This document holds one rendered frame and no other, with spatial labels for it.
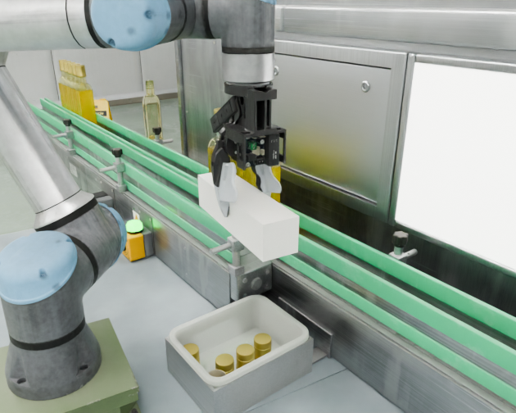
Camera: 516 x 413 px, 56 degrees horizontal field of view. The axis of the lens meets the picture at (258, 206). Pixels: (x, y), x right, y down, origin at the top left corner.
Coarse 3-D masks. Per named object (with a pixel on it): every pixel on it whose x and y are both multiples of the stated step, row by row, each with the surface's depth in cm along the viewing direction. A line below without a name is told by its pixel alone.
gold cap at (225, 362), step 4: (220, 356) 87; (224, 356) 87; (228, 356) 87; (232, 356) 87; (216, 360) 87; (220, 360) 87; (224, 360) 87; (228, 360) 87; (232, 360) 87; (216, 364) 86; (220, 364) 86; (224, 364) 86; (228, 364) 86; (232, 364) 86; (216, 368) 86; (220, 368) 86; (224, 368) 85; (228, 368) 86; (232, 368) 86; (228, 372) 86
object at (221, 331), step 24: (216, 312) 95; (240, 312) 99; (264, 312) 100; (192, 336) 93; (216, 336) 96; (240, 336) 99; (288, 336) 94; (192, 360) 83; (264, 360) 83; (216, 384) 78
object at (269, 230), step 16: (208, 176) 86; (208, 192) 84; (240, 192) 80; (256, 192) 80; (208, 208) 86; (240, 208) 74; (256, 208) 73; (272, 208) 73; (224, 224) 81; (240, 224) 75; (256, 224) 70; (272, 224) 69; (288, 224) 70; (240, 240) 76; (256, 240) 71; (272, 240) 70; (288, 240) 71; (272, 256) 71
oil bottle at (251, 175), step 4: (248, 168) 109; (272, 168) 106; (276, 168) 107; (280, 168) 108; (248, 172) 109; (252, 172) 108; (272, 172) 107; (276, 172) 107; (248, 176) 110; (252, 176) 108; (276, 176) 108; (248, 180) 110; (252, 180) 109; (252, 184) 109; (272, 196) 109; (276, 196) 110; (276, 200) 110
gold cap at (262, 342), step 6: (258, 336) 93; (264, 336) 93; (258, 342) 91; (264, 342) 91; (270, 342) 92; (258, 348) 91; (264, 348) 91; (270, 348) 92; (258, 354) 92; (264, 354) 92
